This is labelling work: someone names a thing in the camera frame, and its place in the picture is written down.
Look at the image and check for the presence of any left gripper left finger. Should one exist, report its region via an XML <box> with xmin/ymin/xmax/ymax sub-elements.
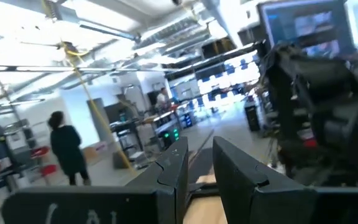
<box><xmin>1</xmin><ymin>136</ymin><xmax>190</xmax><ymax>224</ymax></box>

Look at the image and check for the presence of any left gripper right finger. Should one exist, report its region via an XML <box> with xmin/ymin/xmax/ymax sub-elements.
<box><xmin>213</xmin><ymin>135</ymin><xmax>358</xmax><ymax>224</ymax></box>

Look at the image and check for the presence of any black mat with striped edge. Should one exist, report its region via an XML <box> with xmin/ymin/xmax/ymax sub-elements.
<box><xmin>188</xmin><ymin>146</ymin><xmax>216</xmax><ymax>185</ymax></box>

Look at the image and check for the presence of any dark grey box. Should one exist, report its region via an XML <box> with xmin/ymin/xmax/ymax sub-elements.
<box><xmin>112</xmin><ymin>149</ymin><xmax>131</xmax><ymax>170</ymax></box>

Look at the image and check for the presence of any computer with green lights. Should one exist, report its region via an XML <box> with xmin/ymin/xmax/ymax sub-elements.
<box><xmin>161</xmin><ymin>127</ymin><xmax>181</xmax><ymax>148</ymax></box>

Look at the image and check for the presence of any black desk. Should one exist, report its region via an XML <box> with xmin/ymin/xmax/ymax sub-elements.
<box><xmin>109</xmin><ymin>119</ymin><xmax>141</xmax><ymax>152</ymax></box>

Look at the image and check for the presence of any wooden workbench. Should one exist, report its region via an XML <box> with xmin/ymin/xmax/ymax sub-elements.
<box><xmin>141</xmin><ymin>109</ymin><xmax>183</xmax><ymax>138</ymax></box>

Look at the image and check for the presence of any black computer tower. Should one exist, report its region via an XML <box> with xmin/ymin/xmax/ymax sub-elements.
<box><xmin>244</xmin><ymin>103</ymin><xmax>262</xmax><ymax>133</ymax></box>

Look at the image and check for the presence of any pale cardboard box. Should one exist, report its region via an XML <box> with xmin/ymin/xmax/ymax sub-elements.
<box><xmin>83</xmin><ymin>141</ymin><xmax>109</xmax><ymax>164</ymax></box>

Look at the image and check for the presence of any black desk monitor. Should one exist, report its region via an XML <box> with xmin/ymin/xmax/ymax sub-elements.
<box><xmin>103</xmin><ymin>101</ymin><xmax>133</xmax><ymax>124</ymax></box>

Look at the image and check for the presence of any person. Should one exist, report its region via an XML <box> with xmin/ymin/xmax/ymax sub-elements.
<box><xmin>155</xmin><ymin>87</ymin><xmax>169</xmax><ymax>109</ymax></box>
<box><xmin>47</xmin><ymin>110</ymin><xmax>91</xmax><ymax>187</ymax></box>

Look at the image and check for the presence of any red chair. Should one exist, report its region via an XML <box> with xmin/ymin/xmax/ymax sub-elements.
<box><xmin>30</xmin><ymin>145</ymin><xmax>59</xmax><ymax>179</ymax></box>

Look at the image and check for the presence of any monitor with blue screen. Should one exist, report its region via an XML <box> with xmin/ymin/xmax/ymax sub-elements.
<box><xmin>257</xmin><ymin>0</ymin><xmax>356</xmax><ymax>60</ymax></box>

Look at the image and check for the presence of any black aluminium table frame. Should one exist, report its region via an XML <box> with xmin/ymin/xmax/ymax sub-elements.
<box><xmin>186</xmin><ymin>182</ymin><xmax>222</xmax><ymax>200</ymax></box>

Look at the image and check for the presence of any thick yellow hanging cable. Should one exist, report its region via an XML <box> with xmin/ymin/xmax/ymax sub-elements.
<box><xmin>40</xmin><ymin>0</ymin><xmax>135</xmax><ymax>172</ymax></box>

